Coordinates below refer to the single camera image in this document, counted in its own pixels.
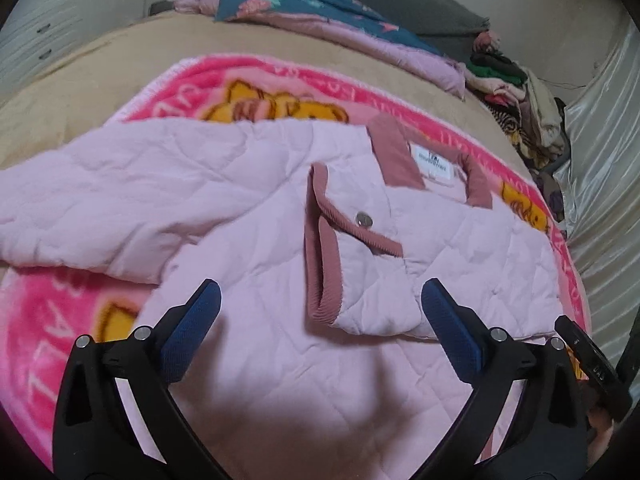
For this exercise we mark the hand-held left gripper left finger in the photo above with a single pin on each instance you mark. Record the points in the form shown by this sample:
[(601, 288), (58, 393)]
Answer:
[(192, 325)]

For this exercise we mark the pile of clothes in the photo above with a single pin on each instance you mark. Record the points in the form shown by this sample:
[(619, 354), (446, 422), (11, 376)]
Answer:
[(520, 105)]

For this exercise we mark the teal floral quilt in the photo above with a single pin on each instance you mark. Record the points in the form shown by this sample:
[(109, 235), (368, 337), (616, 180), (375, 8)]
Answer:
[(300, 5)]

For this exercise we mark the white wardrobe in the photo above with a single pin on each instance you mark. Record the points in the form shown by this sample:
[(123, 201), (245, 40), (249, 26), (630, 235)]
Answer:
[(50, 25)]

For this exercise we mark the pink printed blanket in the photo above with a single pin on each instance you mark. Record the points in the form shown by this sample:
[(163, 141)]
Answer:
[(200, 85)]

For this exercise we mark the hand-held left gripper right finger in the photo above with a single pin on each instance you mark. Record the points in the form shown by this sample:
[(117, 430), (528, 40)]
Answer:
[(450, 325)]

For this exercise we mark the tan bed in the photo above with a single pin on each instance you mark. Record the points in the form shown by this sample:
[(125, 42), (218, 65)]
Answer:
[(75, 85)]

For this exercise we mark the white satin curtain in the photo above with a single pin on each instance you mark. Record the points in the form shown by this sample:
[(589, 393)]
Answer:
[(600, 135)]

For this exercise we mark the pink quilted jacket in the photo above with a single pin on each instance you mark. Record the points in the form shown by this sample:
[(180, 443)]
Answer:
[(250, 185)]

